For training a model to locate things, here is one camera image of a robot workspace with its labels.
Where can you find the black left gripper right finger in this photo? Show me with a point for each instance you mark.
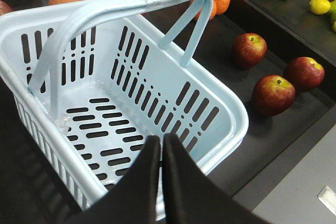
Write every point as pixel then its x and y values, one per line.
pixel 189 196

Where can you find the metal floor outlet plate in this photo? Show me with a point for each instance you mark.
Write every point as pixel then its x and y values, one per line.
pixel 328 198

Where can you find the light blue plastic basket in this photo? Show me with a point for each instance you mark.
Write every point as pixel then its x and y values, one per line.
pixel 113 98

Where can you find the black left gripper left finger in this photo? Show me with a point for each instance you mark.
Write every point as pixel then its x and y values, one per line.
pixel 133 198

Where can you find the yellow lemon middle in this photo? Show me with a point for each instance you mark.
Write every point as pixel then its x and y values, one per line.
pixel 319 7

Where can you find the pink red apple back left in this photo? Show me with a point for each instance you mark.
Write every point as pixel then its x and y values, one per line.
pixel 4 8

